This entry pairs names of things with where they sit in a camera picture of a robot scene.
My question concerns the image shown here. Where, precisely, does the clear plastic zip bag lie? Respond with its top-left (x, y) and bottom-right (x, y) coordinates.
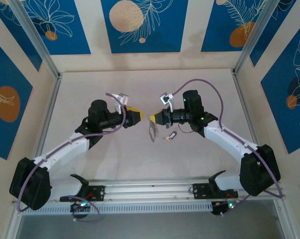
top-left (147, 119), bottom-right (159, 143)

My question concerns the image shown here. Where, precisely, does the black electronics board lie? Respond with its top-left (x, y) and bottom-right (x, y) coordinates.
top-left (70, 202), bottom-right (91, 214)
top-left (211, 200), bottom-right (238, 217)

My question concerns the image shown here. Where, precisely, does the grey metal plate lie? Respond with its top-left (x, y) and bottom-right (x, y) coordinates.
top-left (15, 214), bottom-right (285, 239)

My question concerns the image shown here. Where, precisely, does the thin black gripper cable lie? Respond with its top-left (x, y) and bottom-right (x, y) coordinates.
top-left (177, 123), bottom-right (194, 134)

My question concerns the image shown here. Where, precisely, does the aluminium side rail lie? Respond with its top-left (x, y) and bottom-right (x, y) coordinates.
top-left (231, 69), bottom-right (262, 150)
top-left (34, 72), bottom-right (64, 162)

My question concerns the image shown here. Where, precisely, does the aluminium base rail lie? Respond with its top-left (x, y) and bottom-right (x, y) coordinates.
top-left (11, 177), bottom-right (287, 206)

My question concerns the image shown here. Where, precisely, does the grey slotted cable duct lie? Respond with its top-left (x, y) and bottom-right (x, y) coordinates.
top-left (21, 202), bottom-right (214, 215)

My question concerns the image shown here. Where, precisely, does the aluminium frame post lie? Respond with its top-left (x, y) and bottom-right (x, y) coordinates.
top-left (9, 0), bottom-right (63, 79)
top-left (233, 0), bottom-right (297, 75)

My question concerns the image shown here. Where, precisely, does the aluminium frame bar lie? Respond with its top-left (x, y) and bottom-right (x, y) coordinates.
top-left (2, 202), bottom-right (25, 239)
top-left (274, 199), bottom-right (299, 239)

